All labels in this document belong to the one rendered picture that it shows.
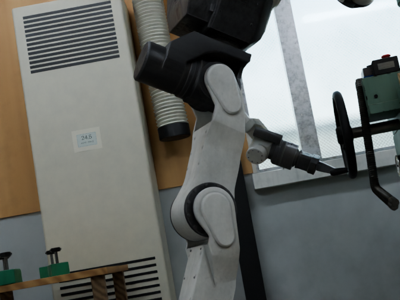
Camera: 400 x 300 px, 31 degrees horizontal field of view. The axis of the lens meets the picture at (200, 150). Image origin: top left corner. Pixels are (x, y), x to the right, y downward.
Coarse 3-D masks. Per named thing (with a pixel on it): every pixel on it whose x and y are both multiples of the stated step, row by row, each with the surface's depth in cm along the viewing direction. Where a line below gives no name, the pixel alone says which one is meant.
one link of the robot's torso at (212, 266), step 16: (208, 192) 185; (224, 192) 187; (208, 208) 183; (224, 208) 185; (208, 224) 183; (224, 224) 184; (208, 240) 184; (224, 240) 183; (192, 256) 191; (208, 256) 184; (224, 256) 184; (192, 272) 187; (208, 272) 185; (224, 272) 185; (192, 288) 184; (208, 288) 184; (224, 288) 186
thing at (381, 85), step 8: (392, 72) 226; (368, 80) 226; (376, 80) 226; (384, 80) 225; (392, 80) 225; (368, 88) 226; (376, 88) 226; (384, 88) 225; (392, 88) 225; (368, 96) 226; (376, 96) 225; (384, 96) 225; (392, 96) 225; (368, 104) 225
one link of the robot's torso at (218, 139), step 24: (216, 72) 193; (216, 96) 192; (240, 96) 195; (216, 120) 191; (240, 120) 194; (192, 144) 202; (216, 144) 193; (240, 144) 194; (192, 168) 194; (216, 168) 191; (192, 192) 186; (192, 216) 185; (192, 240) 196
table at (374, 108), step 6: (384, 102) 223; (390, 102) 222; (396, 102) 222; (372, 108) 223; (378, 108) 223; (384, 108) 223; (390, 108) 222; (396, 108) 222; (372, 114) 224; (378, 114) 226; (384, 114) 228; (390, 114) 231; (396, 114) 233; (372, 120) 236; (378, 120) 239
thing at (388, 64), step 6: (378, 60) 226; (384, 60) 226; (390, 60) 226; (396, 60) 226; (372, 66) 228; (378, 66) 226; (384, 66) 226; (390, 66) 226; (396, 66) 225; (366, 72) 231; (372, 72) 231; (378, 72) 226; (384, 72) 226; (390, 72) 226
